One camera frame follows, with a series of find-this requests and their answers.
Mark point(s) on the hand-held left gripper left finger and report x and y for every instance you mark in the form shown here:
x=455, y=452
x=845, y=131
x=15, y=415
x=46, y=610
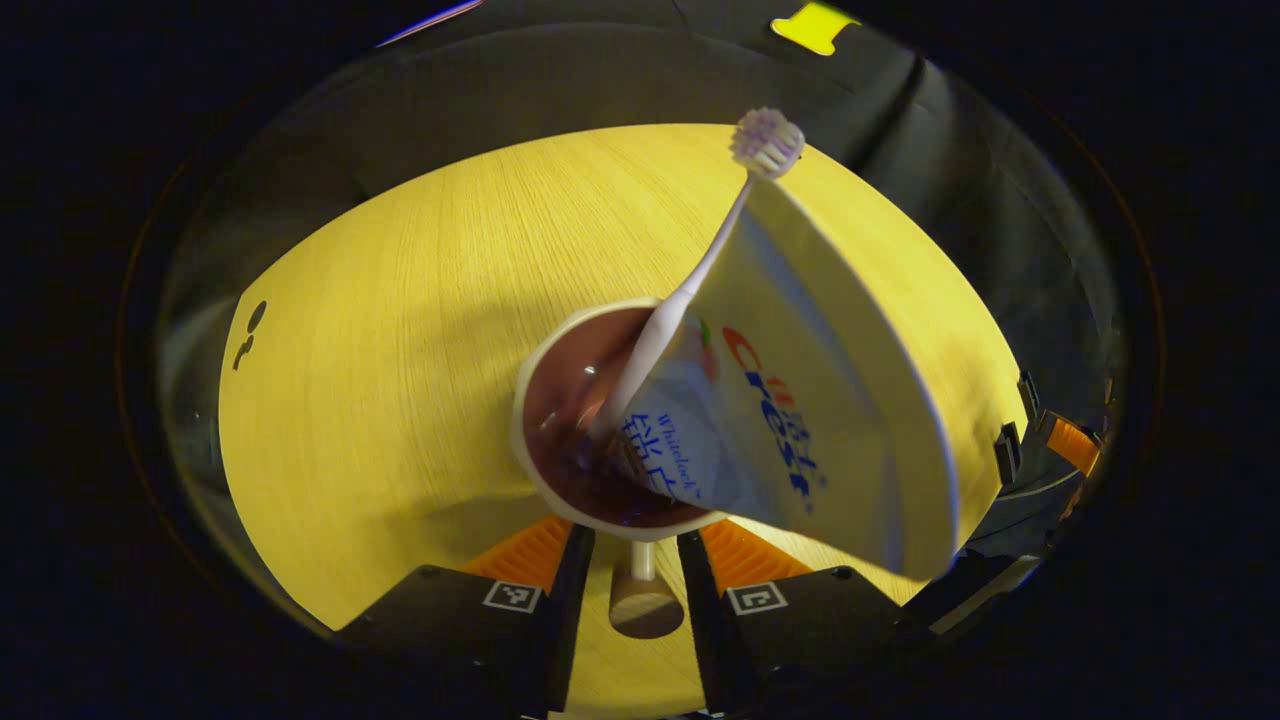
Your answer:
x=572, y=600

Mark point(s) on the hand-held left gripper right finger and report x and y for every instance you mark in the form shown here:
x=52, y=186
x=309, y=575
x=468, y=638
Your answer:
x=700, y=610

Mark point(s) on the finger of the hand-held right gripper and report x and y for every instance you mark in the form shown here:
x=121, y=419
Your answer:
x=1072, y=445
x=1007, y=452

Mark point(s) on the white toothpaste tube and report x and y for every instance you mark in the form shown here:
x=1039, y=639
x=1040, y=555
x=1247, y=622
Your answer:
x=850, y=400

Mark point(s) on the white toothbrush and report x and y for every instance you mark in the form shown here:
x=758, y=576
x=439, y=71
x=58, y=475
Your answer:
x=660, y=330

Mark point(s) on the wooden desktop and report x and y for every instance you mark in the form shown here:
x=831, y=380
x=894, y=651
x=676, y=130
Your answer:
x=400, y=350

